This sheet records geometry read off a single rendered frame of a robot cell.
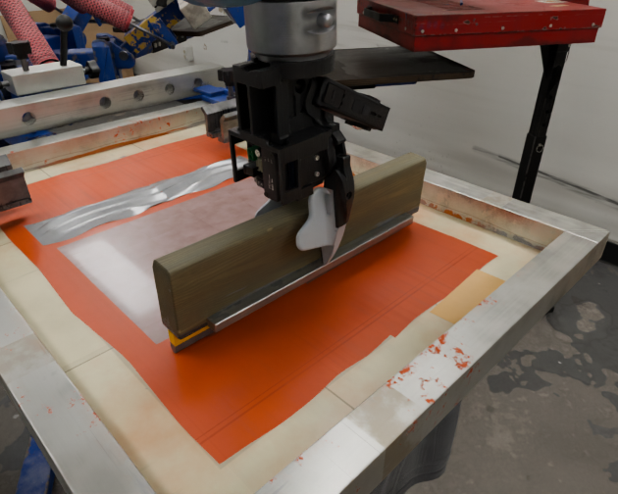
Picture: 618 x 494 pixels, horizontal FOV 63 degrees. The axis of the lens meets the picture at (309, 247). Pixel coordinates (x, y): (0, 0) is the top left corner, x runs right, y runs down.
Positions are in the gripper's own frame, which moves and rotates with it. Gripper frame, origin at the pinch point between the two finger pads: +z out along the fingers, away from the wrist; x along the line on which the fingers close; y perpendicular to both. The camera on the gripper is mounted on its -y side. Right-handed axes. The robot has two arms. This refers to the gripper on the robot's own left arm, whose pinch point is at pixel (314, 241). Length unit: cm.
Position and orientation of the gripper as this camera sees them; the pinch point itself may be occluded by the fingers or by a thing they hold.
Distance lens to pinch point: 54.7
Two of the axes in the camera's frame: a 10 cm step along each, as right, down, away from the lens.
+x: 7.0, 3.8, -6.0
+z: 0.2, 8.3, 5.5
